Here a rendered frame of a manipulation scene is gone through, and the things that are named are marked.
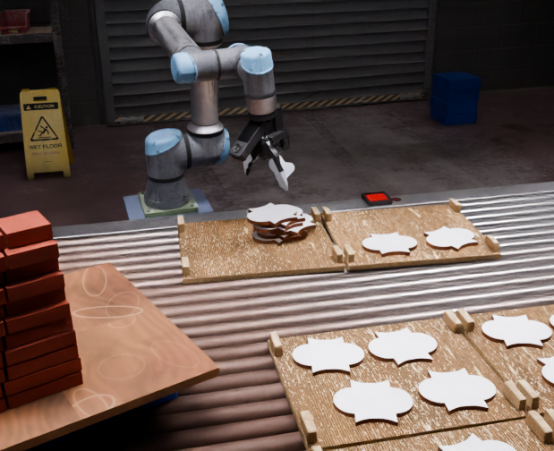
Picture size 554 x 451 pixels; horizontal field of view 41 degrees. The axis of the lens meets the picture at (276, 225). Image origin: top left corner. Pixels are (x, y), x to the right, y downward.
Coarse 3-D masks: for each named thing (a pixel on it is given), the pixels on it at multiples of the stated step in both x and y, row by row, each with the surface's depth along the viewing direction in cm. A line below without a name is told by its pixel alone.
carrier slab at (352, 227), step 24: (336, 216) 216; (360, 216) 215; (384, 216) 215; (408, 216) 215; (432, 216) 215; (456, 216) 215; (336, 240) 200; (360, 240) 200; (480, 240) 199; (360, 264) 187; (384, 264) 188; (408, 264) 189
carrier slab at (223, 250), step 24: (192, 240) 201; (216, 240) 201; (240, 240) 201; (312, 240) 200; (192, 264) 188; (216, 264) 187; (240, 264) 187; (264, 264) 187; (288, 264) 187; (312, 264) 187; (336, 264) 187
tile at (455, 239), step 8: (424, 232) 202; (432, 232) 202; (440, 232) 202; (448, 232) 202; (456, 232) 201; (464, 232) 201; (472, 232) 201; (432, 240) 197; (440, 240) 197; (448, 240) 197; (456, 240) 197; (464, 240) 197; (472, 240) 197; (432, 248) 195; (440, 248) 194; (448, 248) 194; (456, 248) 192
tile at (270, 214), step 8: (248, 208) 203; (256, 208) 202; (264, 208) 202; (272, 208) 202; (280, 208) 202; (288, 208) 202; (296, 208) 202; (248, 216) 198; (256, 216) 198; (264, 216) 198; (272, 216) 198; (280, 216) 198; (288, 216) 198; (256, 224) 195; (264, 224) 195; (272, 224) 194
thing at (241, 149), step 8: (248, 128) 182; (256, 128) 181; (264, 128) 182; (240, 136) 182; (248, 136) 181; (256, 136) 181; (240, 144) 180; (248, 144) 180; (232, 152) 181; (240, 152) 179; (248, 152) 180; (240, 160) 181
